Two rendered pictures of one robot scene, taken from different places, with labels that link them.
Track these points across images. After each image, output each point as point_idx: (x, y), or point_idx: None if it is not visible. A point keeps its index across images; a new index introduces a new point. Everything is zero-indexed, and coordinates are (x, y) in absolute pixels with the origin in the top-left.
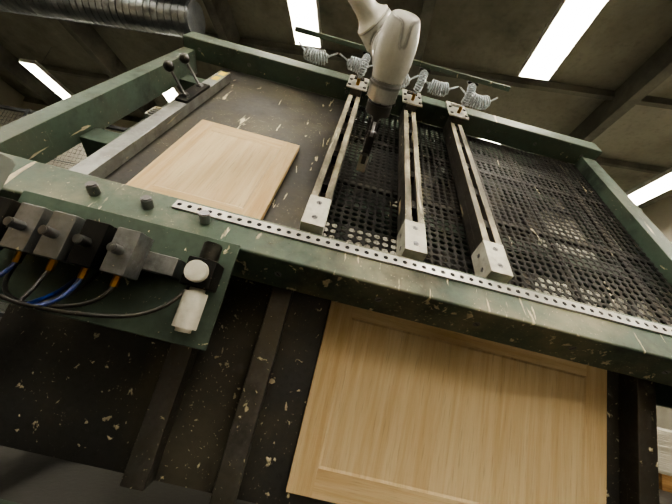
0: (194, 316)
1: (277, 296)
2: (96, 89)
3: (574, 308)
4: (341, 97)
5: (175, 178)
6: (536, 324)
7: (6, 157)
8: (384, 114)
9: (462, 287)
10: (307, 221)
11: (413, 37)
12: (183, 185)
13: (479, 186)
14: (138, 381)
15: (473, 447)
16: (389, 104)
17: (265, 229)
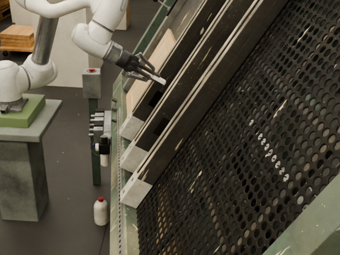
0: (101, 161)
1: None
2: (154, 18)
3: (118, 242)
4: None
5: (136, 87)
6: (110, 233)
7: (37, 136)
8: (120, 67)
9: (117, 193)
10: (119, 130)
11: (77, 45)
12: (134, 92)
13: (182, 112)
14: None
15: None
16: (113, 64)
17: (117, 130)
